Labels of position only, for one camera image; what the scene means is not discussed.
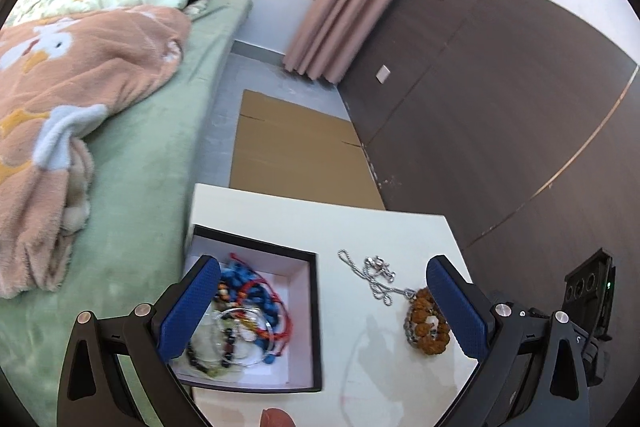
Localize person's left hand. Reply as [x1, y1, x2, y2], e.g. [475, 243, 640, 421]
[260, 408, 296, 427]

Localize dark bead bracelet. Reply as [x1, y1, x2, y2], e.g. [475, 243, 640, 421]
[186, 327, 236, 375]

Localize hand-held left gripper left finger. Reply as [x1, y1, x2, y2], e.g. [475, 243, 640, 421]
[56, 255, 222, 427]

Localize brown bead bracelet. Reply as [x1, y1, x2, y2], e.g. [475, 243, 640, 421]
[404, 287, 453, 356]

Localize blue and red bead bracelets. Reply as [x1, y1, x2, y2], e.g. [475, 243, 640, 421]
[227, 252, 293, 355]

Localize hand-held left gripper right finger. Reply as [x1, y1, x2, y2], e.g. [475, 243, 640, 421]
[425, 255, 591, 427]

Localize peach printed blanket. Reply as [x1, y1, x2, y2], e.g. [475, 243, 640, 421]
[0, 5, 193, 299]

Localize blue bead bracelet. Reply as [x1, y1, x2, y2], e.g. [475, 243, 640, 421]
[217, 262, 281, 365]

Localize green bed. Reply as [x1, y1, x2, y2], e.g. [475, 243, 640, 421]
[0, 0, 253, 427]

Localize silver chain necklace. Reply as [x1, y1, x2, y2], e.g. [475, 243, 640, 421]
[337, 248, 418, 308]

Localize flat cardboard sheet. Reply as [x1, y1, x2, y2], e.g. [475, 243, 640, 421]
[229, 89, 387, 211]

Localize black jewelry box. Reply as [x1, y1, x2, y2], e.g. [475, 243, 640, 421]
[167, 223, 323, 394]

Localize silver bangle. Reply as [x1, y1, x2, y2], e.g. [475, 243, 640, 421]
[212, 307, 278, 365]

